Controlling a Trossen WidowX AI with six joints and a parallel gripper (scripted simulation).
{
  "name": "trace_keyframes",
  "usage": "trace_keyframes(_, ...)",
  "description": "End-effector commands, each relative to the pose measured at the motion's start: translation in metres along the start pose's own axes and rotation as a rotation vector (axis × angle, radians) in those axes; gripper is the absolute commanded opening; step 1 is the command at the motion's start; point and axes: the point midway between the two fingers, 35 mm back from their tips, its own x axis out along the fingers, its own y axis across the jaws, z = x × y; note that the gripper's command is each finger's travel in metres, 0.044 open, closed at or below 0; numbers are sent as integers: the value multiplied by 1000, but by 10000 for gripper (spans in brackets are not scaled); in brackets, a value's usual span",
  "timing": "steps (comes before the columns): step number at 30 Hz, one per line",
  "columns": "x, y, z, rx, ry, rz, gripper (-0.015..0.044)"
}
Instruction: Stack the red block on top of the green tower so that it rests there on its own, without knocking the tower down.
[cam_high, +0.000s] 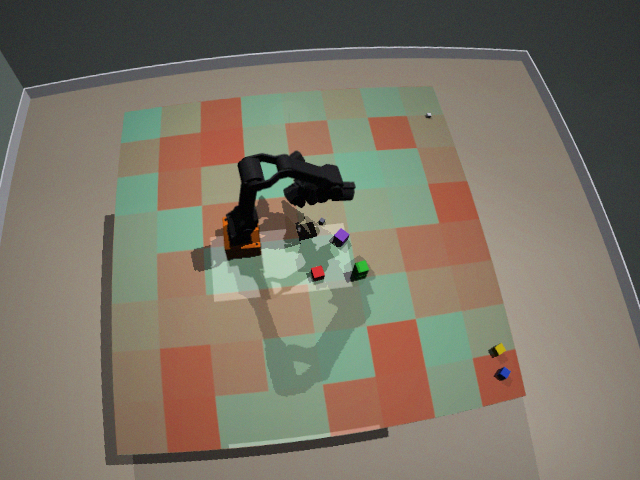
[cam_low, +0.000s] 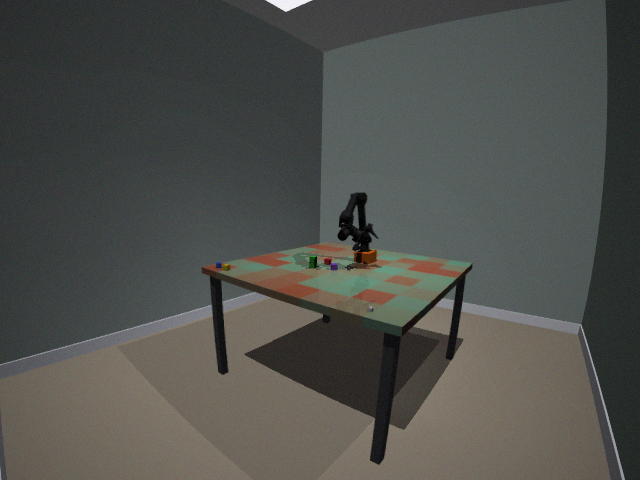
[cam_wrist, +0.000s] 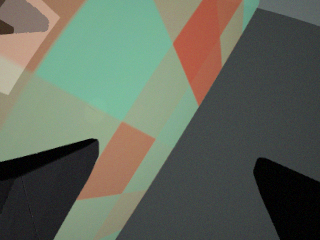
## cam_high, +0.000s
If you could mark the purple cube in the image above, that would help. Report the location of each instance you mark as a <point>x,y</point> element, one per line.
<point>341,237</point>

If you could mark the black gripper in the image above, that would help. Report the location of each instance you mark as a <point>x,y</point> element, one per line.
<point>297,155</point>

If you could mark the blue block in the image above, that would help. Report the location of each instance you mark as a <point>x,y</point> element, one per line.
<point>503,373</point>

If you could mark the yellow block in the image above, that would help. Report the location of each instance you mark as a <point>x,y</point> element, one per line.
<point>499,349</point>

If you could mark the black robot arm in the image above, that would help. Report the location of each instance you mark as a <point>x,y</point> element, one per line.
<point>325,183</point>

